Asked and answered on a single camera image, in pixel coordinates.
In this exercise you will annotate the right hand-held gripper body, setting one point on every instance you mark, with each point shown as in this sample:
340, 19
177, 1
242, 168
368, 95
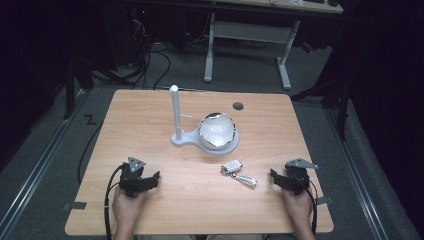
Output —
296, 175

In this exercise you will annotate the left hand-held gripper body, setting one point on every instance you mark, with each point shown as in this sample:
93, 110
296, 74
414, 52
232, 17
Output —
132, 178

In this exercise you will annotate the person's left hand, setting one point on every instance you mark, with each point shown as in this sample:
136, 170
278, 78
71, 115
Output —
126, 206

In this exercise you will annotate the person's right hand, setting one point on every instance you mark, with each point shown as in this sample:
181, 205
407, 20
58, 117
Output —
298, 208

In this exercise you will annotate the silver key pendant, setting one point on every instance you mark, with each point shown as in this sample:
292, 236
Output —
246, 180

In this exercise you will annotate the grey tape strip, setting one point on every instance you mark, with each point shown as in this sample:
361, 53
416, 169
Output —
325, 200
76, 205

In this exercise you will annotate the silver car key fob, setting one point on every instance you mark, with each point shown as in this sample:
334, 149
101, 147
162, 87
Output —
232, 166

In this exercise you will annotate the white stand with pole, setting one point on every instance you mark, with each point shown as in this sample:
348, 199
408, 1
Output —
176, 110

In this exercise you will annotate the dark round table grommet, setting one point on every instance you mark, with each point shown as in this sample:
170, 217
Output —
238, 106

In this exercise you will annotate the black metal stand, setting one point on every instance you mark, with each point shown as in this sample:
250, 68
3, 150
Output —
341, 106
70, 86

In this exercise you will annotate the white-legged wooden desk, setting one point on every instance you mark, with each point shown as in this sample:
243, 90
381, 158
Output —
250, 31

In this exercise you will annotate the metal floor rail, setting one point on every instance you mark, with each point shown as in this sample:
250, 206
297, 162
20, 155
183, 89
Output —
36, 166
358, 176

